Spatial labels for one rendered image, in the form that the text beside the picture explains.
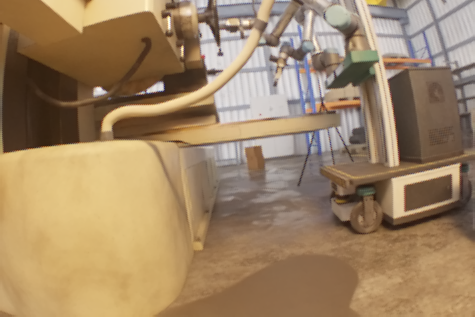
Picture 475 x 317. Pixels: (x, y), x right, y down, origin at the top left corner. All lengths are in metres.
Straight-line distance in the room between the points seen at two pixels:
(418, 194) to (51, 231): 1.51
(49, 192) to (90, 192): 0.12
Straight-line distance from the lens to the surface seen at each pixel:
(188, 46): 1.64
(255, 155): 5.68
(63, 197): 0.77
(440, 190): 1.48
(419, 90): 1.50
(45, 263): 0.86
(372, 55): 1.34
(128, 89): 1.72
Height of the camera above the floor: 0.53
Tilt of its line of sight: 2 degrees up
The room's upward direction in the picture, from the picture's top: 7 degrees counter-clockwise
